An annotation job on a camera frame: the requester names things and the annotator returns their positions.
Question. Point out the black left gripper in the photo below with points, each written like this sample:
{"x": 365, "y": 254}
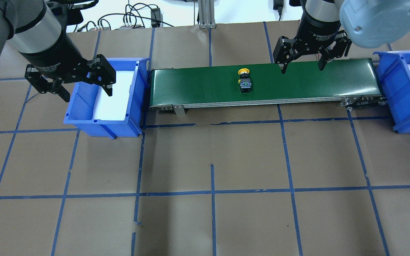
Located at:
{"x": 54, "y": 54}

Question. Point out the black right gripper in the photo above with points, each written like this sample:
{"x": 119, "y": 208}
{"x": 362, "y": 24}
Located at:
{"x": 317, "y": 32}

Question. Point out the yellow push button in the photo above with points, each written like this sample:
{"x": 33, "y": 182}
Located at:
{"x": 244, "y": 81}

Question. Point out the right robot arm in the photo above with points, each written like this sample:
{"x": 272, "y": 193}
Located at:
{"x": 368, "y": 23}

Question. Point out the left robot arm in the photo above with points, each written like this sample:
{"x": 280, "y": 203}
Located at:
{"x": 37, "y": 30}

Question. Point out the blue bin left side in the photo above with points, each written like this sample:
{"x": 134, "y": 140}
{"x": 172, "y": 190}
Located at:
{"x": 92, "y": 111}

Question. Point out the blue bin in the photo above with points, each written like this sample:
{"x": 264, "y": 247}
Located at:
{"x": 92, "y": 111}
{"x": 394, "y": 78}

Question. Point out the green conveyor belt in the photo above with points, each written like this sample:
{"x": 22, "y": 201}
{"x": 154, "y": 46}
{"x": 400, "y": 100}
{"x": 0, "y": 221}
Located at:
{"x": 353, "y": 83}

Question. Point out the black power adapter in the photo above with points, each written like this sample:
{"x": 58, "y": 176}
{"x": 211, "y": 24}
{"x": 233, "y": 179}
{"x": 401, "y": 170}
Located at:
{"x": 156, "y": 17}

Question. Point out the blue bin right side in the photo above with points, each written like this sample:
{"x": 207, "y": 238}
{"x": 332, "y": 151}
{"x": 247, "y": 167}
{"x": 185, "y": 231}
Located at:
{"x": 394, "y": 78}

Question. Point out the aluminium frame post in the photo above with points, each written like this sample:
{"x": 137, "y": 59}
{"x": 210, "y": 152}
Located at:
{"x": 206, "y": 14}

